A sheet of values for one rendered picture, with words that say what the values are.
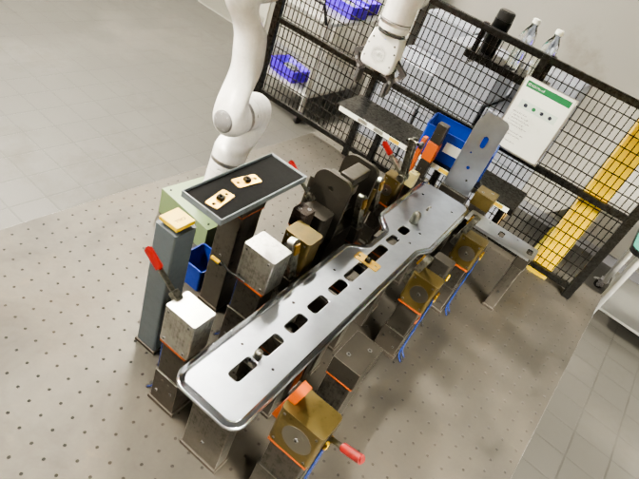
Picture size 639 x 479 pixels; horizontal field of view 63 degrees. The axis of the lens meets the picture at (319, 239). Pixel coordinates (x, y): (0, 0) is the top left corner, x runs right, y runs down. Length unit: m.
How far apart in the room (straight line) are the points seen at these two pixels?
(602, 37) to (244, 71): 3.23
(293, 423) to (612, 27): 3.83
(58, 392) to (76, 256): 0.49
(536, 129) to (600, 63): 2.16
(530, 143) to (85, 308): 1.79
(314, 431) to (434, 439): 0.66
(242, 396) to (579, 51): 3.82
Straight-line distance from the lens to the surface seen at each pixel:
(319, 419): 1.12
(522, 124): 2.37
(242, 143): 1.82
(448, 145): 2.27
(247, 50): 1.67
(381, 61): 1.49
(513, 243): 2.09
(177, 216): 1.28
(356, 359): 1.28
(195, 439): 1.38
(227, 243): 1.52
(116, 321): 1.64
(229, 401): 1.16
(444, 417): 1.76
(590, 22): 4.48
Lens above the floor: 1.96
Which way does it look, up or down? 37 degrees down
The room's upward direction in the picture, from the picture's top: 23 degrees clockwise
